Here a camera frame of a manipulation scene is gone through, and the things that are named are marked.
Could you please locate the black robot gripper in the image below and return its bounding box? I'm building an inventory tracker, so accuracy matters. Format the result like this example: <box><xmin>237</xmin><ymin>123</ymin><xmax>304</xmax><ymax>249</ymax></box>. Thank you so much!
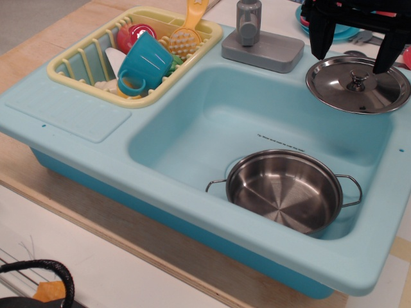
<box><xmin>302</xmin><ymin>0</ymin><xmax>410</xmax><ymax>74</ymax></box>

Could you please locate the white plastic plate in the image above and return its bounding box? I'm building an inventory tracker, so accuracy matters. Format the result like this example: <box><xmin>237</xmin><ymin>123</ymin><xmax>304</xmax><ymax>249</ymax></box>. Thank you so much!
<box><xmin>105</xmin><ymin>47</ymin><xmax>126</xmax><ymax>79</ymax></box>

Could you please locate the yellow dish rack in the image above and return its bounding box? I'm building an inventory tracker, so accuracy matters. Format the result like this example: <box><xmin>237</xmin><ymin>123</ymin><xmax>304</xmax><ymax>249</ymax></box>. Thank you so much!
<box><xmin>47</xmin><ymin>6</ymin><xmax>223</xmax><ymax>108</ymax></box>

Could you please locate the black braided cable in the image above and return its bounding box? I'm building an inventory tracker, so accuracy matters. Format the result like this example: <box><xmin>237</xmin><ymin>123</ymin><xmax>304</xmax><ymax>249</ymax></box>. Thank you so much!
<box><xmin>0</xmin><ymin>259</ymin><xmax>75</xmax><ymax>308</ymax></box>

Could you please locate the light blue toy sink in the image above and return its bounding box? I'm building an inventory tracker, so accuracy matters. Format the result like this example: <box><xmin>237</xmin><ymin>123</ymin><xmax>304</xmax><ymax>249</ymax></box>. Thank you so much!
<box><xmin>1</xmin><ymin>46</ymin><xmax>410</xmax><ymax>298</ymax></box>

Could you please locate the red plastic plate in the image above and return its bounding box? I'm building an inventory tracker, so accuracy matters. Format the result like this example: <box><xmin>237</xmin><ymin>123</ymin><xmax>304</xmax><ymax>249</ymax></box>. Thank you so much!
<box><xmin>394</xmin><ymin>45</ymin><xmax>411</xmax><ymax>70</ymax></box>

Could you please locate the red plastic cup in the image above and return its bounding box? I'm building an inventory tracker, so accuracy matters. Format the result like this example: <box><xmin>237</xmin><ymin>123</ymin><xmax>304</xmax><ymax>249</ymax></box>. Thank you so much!
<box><xmin>117</xmin><ymin>24</ymin><xmax>157</xmax><ymax>54</ymax></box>

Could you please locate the stainless steel pot lid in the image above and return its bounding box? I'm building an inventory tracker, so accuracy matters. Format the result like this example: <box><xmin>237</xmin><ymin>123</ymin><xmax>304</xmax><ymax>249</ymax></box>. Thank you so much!
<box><xmin>306</xmin><ymin>55</ymin><xmax>410</xmax><ymax>114</ymax></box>

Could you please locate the teal plastic plate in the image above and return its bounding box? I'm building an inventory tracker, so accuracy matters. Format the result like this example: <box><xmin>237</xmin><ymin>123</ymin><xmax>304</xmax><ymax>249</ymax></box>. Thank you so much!
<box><xmin>295</xmin><ymin>5</ymin><xmax>360</xmax><ymax>42</ymax></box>

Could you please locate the teal plastic cup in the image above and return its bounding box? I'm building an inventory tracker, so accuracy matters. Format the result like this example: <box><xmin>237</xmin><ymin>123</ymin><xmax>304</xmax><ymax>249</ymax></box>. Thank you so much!
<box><xmin>118</xmin><ymin>32</ymin><xmax>173</xmax><ymax>97</ymax></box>

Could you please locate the green plastic toy piece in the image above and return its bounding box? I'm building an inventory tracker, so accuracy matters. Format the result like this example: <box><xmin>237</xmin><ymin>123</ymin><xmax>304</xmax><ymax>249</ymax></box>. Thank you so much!
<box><xmin>166</xmin><ymin>55</ymin><xmax>184</xmax><ymax>77</ymax></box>

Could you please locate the orange tape piece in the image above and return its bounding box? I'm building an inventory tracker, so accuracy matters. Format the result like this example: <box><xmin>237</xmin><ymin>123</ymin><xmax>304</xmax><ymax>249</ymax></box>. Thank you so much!
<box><xmin>33</xmin><ymin>281</ymin><xmax>66</xmax><ymax>303</ymax></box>

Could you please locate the grey toy faucet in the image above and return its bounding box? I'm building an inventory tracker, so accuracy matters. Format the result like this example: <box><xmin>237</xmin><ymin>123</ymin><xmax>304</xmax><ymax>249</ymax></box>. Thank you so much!
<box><xmin>222</xmin><ymin>1</ymin><xmax>304</xmax><ymax>73</ymax></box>

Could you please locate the grey plastic fork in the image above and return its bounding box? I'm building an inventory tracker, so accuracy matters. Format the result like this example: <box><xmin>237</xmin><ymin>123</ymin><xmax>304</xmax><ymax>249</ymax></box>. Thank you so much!
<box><xmin>349</xmin><ymin>30</ymin><xmax>383</xmax><ymax>46</ymax></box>

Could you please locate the yellow dish brush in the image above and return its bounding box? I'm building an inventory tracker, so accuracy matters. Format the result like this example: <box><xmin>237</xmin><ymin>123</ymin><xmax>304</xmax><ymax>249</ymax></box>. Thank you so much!
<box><xmin>168</xmin><ymin>0</ymin><xmax>209</xmax><ymax>61</ymax></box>

